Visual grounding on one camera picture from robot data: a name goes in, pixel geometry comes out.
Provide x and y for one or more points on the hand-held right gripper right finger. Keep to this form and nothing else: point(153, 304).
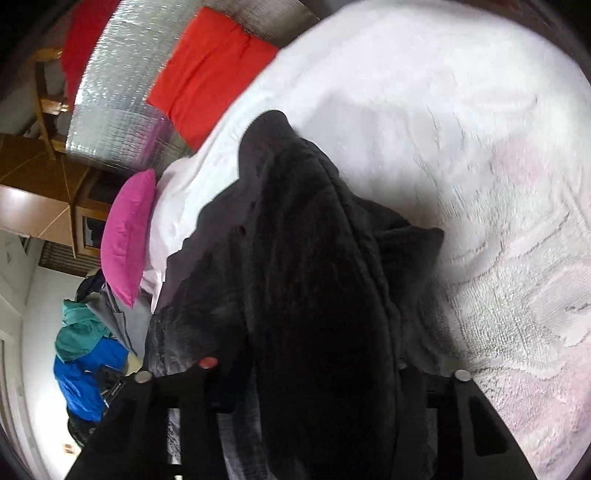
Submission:
point(464, 415)

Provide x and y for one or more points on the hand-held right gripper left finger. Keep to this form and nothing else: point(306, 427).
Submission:
point(203, 392)

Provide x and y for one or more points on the black garment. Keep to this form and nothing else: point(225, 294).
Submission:
point(314, 277)

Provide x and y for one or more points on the blue garment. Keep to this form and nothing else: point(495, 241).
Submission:
point(78, 383)

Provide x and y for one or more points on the grey cloth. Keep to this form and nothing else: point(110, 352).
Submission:
point(115, 318)

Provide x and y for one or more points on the teal garment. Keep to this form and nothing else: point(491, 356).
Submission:
point(78, 327)

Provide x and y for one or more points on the pink pillow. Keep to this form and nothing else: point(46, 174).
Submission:
point(127, 240)

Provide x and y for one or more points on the wooden cabinet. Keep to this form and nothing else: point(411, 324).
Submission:
point(37, 198)

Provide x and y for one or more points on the silver quilted headboard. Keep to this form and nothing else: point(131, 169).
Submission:
point(115, 101)

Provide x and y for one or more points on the wooden chair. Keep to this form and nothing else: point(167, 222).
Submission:
point(46, 104)

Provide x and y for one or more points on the white blanket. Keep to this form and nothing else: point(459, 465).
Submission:
point(415, 115)

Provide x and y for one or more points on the red pillow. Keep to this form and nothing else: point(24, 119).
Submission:
point(207, 74)

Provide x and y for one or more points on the red cloth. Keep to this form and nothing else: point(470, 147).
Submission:
point(83, 41)

